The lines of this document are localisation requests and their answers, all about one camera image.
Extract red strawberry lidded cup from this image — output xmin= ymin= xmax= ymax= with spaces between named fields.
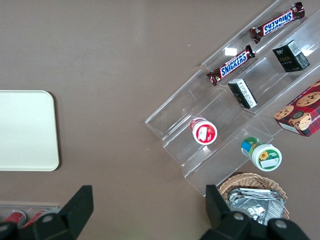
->
xmin=189 ymin=116 xmax=218 ymax=146

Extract clear acrylic stepped display shelf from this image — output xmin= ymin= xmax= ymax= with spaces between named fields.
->
xmin=144 ymin=0 xmax=320 ymax=199

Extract clear acrylic bottle rack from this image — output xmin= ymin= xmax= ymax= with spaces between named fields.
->
xmin=0 ymin=200 xmax=61 ymax=227

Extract silver foil wrapped packs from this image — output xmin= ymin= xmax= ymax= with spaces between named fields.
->
xmin=225 ymin=188 xmax=286 ymax=226

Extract Snickers chocolate bar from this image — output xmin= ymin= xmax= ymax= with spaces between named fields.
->
xmin=206 ymin=44 xmax=256 ymax=87
xmin=249 ymin=2 xmax=307 ymax=45

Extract light wicker basket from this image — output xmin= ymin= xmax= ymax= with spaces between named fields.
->
xmin=218 ymin=172 xmax=290 ymax=221

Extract green sunflower lidded cup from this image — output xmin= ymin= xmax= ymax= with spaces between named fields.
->
xmin=240 ymin=136 xmax=283 ymax=173

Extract red cola bottle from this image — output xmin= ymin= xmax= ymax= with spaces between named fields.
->
xmin=22 ymin=210 xmax=48 ymax=228
xmin=3 ymin=210 xmax=27 ymax=224

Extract small black carton box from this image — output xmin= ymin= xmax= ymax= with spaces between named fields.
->
xmin=227 ymin=78 xmax=259 ymax=110
xmin=271 ymin=39 xmax=311 ymax=74

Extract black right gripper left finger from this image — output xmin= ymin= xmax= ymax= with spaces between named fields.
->
xmin=21 ymin=185 xmax=94 ymax=240

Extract cream rectangular plastic tray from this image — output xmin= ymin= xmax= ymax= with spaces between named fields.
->
xmin=0 ymin=90 xmax=60 ymax=172

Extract red chocolate chip cookie box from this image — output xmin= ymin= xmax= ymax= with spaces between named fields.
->
xmin=273 ymin=79 xmax=320 ymax=138

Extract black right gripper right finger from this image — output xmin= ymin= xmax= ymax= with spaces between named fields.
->
xmin=201 ymin=184 xmax=252 ymax=240

